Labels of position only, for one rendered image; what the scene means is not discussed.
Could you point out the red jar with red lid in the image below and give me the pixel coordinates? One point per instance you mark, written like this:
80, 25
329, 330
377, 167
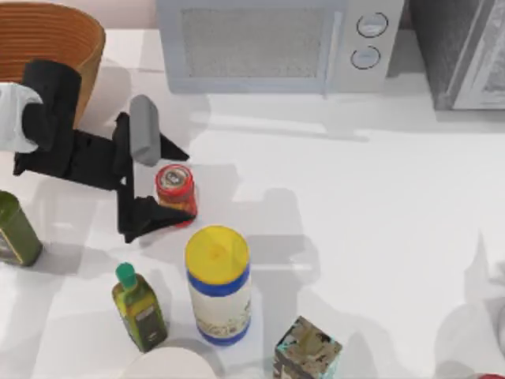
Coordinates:
175, 189

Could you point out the white canister with yellow lid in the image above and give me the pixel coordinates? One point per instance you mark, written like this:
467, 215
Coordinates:
219, 284

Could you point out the green bottle with green cap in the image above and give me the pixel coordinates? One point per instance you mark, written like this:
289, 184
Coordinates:
142, 312

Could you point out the dark green can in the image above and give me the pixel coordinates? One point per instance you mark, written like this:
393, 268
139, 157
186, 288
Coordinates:
17, 233

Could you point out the brown woven basket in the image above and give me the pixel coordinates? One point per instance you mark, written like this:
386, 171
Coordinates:
51, 43

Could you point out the microwave door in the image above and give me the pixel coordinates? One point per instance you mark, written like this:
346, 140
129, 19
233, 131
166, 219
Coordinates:
248, 43

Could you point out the white round bowl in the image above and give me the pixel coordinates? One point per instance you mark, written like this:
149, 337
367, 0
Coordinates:
169, 365

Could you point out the teal and brown carton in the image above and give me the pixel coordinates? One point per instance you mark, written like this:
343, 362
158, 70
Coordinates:
307, 351

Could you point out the pale microwave oven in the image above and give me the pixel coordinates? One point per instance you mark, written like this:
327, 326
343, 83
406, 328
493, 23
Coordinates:
367, 79

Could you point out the round microwave knob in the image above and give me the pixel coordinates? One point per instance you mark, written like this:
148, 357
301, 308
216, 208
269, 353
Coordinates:
365, 57
372, 24

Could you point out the grey cabinet with dark inside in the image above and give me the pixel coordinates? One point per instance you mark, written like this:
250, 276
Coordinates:
446, 51

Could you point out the red object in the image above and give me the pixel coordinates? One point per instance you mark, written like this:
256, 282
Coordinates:
491, 376

